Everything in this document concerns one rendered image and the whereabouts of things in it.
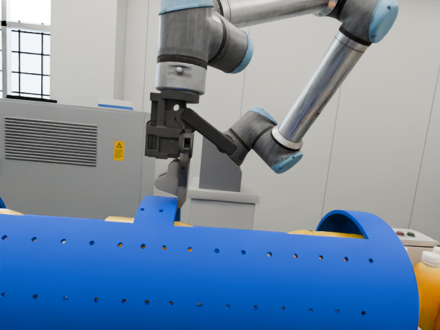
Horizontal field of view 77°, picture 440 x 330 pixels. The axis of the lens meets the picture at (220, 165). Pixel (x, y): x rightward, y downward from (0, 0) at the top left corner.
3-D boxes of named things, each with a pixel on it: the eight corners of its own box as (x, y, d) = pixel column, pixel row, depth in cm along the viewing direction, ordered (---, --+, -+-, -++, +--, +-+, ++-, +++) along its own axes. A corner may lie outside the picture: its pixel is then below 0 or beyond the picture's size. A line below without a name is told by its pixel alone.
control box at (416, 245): (352, 253, 93) (357, 224, 92) (408, 256, 95) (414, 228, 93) (370, 268, 84) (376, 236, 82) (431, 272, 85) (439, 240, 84)
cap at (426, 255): (442, 262, 71) (443, 256, 71) (437, 266, 69) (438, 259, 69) (424, 256, 75) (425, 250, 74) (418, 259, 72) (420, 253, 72)
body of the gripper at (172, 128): (152, 155, 55) (155, 93, 53) (194, 158, 56) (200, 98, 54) (143, 160, 48) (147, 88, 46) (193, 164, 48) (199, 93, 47)
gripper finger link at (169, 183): (154, 205, 53) (157, 158, 51) (185, 207, 53) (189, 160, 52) (151, 210, 50) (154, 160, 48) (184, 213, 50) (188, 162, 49)
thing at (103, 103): (101, 108, 222) (101, 99, 221) (133, 111, 226) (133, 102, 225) (97, 107, 210) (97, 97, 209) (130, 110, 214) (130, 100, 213)
